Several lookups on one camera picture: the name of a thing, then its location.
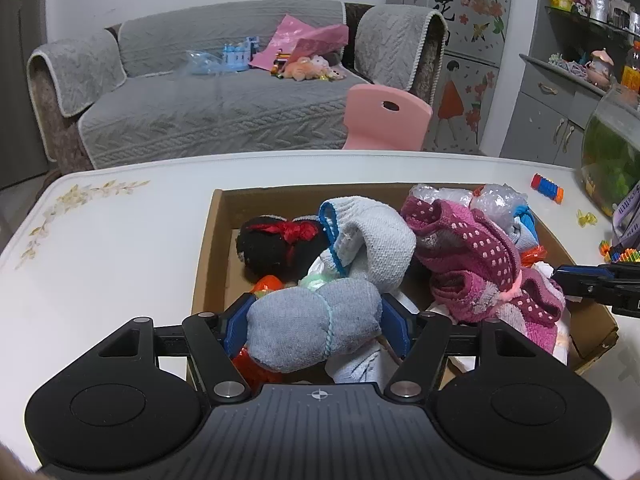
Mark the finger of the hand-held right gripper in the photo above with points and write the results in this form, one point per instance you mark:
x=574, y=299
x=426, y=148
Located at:
x=595, y=291
x=570, y=271

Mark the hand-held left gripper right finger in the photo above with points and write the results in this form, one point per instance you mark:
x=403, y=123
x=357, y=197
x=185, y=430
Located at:
x=397, y=325

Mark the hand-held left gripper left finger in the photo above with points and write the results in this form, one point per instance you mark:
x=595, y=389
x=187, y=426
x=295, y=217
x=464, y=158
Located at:
x=235, y=325

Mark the blue sock bundle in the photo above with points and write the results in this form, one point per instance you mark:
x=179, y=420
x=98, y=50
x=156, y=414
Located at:
x=525, y=225

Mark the grey sock bundle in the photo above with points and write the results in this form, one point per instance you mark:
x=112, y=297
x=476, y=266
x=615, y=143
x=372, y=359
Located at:
x=300, y=325

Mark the white and green cloth bundle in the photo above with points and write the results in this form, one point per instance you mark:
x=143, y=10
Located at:
x=315, y=282

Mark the brown cardboard box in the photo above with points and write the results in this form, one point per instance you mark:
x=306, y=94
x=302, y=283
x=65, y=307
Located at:
x=220, y=230

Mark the white desktop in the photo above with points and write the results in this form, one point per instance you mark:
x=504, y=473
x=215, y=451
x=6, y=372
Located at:
x=125, y=260

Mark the multicolour building block cube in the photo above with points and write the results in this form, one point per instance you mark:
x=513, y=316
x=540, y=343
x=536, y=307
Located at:
x=625, y=255

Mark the orange plastic bag bundle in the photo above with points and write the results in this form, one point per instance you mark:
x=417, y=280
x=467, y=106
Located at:
x=532, y=256
x=265, y=285

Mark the red plastic bag bundle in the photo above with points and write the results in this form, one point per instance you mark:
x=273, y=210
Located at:
x=250, y=367

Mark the yellow translucent plastic piece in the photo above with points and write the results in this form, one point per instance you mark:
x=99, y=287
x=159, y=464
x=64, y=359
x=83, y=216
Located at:
x=586, y=218

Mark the black sock ball red ribbon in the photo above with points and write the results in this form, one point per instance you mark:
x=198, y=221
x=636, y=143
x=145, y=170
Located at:
x=265, y=255

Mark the white sock blue trim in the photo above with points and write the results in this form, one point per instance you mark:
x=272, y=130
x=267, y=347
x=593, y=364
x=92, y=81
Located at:
x=380, y=245

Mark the colourful building block strip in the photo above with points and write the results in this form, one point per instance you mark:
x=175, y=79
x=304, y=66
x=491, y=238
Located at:
x=547, y=188

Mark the pink dotted sock bundle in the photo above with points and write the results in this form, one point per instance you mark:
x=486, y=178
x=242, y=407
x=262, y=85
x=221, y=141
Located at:
x=465, y=250

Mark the clear plastic bag bundle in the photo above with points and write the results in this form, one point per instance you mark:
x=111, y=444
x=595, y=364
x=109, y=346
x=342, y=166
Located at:
x=440, y=195
x=492, y=200

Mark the glass fish tank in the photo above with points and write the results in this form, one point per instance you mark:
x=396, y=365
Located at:
x=610, y=160

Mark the grey kitchen cabinet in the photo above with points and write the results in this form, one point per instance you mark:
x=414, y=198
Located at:
x=540, y=105

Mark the pink plastic chair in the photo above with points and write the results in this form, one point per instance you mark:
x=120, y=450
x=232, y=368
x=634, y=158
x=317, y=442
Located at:
x=370, y=125

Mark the pink mushroom toy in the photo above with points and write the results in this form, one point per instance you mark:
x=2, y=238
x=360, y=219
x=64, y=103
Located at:
x=600, y=67

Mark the orange drink bottle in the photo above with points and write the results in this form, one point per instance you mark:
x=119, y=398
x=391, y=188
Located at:
x=632, y=70

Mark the refrigerator with flower decals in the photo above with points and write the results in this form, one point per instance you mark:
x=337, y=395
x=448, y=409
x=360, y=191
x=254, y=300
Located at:
x=470, y=85

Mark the grey sofa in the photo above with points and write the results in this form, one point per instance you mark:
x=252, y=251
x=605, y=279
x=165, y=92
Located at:
x=200, y=110

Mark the silver metal can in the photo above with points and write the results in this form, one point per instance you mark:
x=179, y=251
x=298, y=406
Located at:
x=621, y=12
x=600, y=2

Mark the clear blue plastic bag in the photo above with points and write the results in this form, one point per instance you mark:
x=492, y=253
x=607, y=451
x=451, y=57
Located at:
x=202, y=62

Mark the plush toys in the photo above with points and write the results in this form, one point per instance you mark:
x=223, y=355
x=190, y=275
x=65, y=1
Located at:
x=300, y=67

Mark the blue toy castle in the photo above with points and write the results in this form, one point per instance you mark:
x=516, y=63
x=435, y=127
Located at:
x=237, y=57

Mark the pink plastic bag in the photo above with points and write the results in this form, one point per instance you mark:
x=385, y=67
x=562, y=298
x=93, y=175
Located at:
x=295, y=40

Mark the dark door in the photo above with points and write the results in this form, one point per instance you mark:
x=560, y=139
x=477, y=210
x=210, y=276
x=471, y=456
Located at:
x=20, y=110

